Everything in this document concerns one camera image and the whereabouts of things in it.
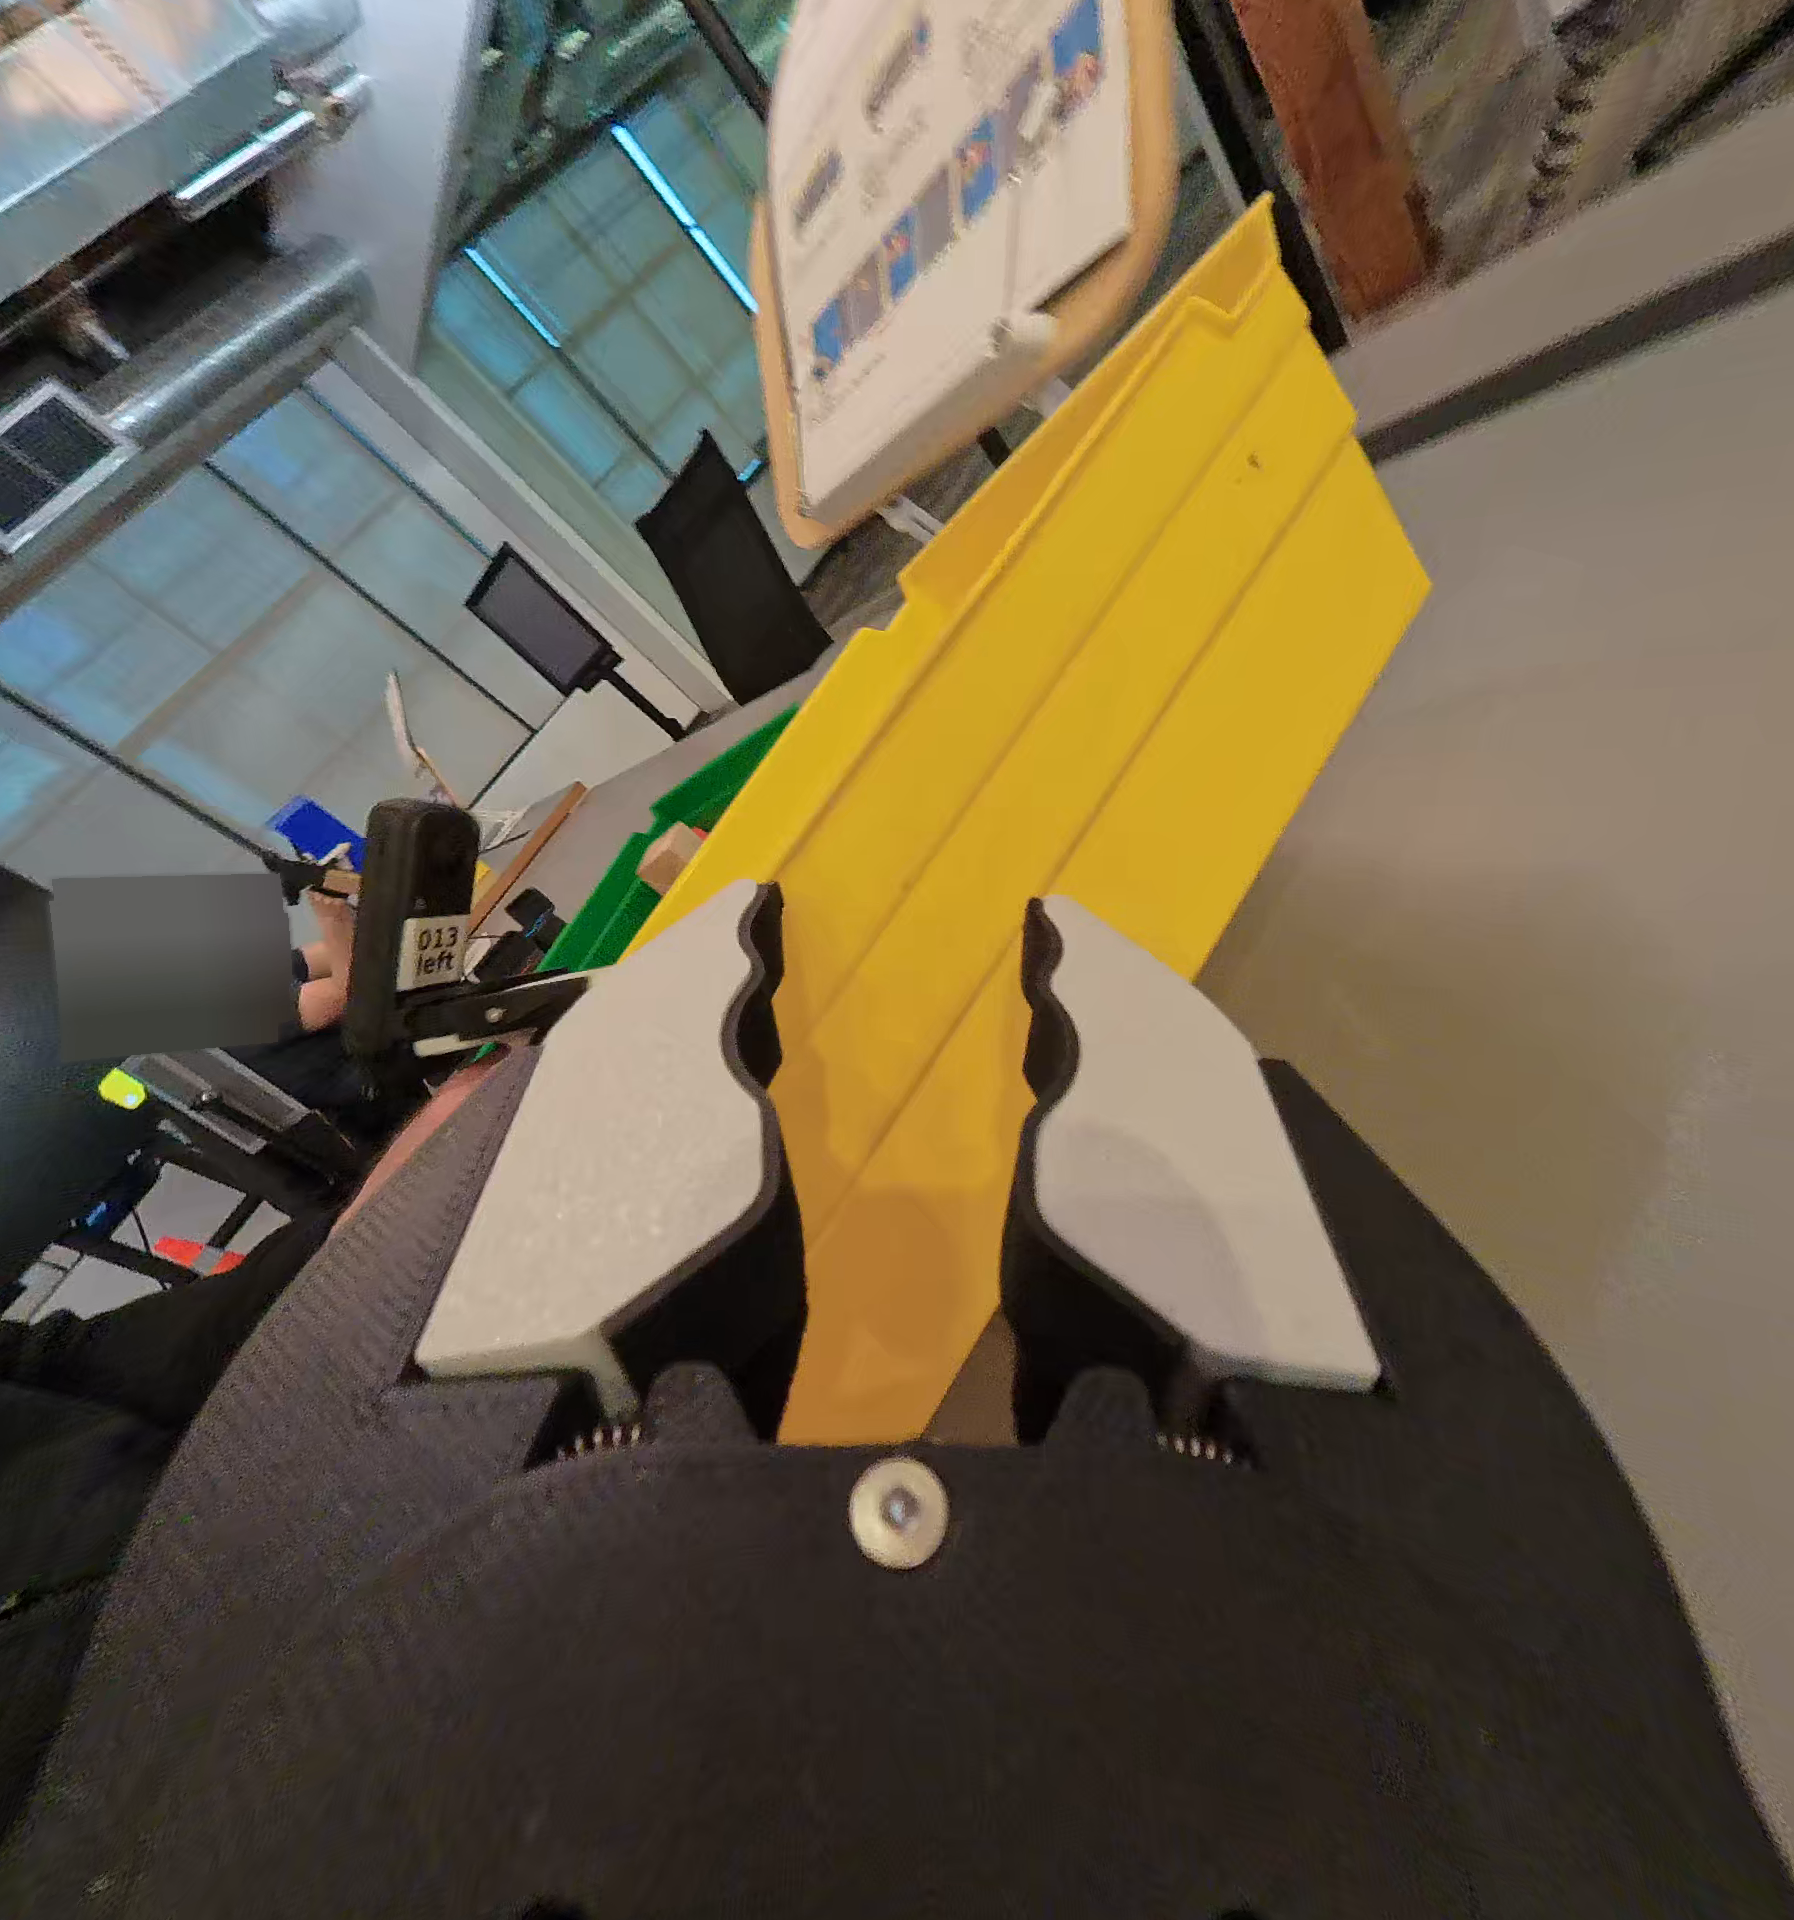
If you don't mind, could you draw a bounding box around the blue box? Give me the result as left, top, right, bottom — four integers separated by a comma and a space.
267, 794, 371, 875

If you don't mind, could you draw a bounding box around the black monitor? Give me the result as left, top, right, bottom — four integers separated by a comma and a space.
464, 541, 624, 696

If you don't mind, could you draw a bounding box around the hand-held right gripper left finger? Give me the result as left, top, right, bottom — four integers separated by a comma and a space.
413, 877, 813, 1445

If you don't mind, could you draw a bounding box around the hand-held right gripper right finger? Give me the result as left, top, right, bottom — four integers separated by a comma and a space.
996, 893, 1390, 1445

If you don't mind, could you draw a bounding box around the person's left hand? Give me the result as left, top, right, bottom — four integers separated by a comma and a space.
335, 1049, 524, 1224

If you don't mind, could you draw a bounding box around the silver spiral ventilation duct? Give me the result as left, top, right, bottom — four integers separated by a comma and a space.
0, 240, 374, 648

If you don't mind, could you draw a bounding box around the wooden pillar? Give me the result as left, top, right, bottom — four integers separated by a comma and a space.
1227, 0, 1443, 319

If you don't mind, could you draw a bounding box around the white instruction sheet board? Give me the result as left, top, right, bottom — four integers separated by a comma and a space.
746, 0, 1184, 549

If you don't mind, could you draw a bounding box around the wooden desk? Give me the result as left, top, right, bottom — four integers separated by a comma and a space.
454, 780, 592, 939

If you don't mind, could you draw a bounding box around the yellow plastic box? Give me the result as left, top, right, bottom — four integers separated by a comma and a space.
619, 192, 1434, 1450

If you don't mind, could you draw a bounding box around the green plastic box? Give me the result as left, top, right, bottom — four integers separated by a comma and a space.
536, 702, 806, 977

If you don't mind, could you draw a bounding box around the ceiling vent grille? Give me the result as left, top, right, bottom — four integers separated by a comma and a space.
0, 377, 139, 554

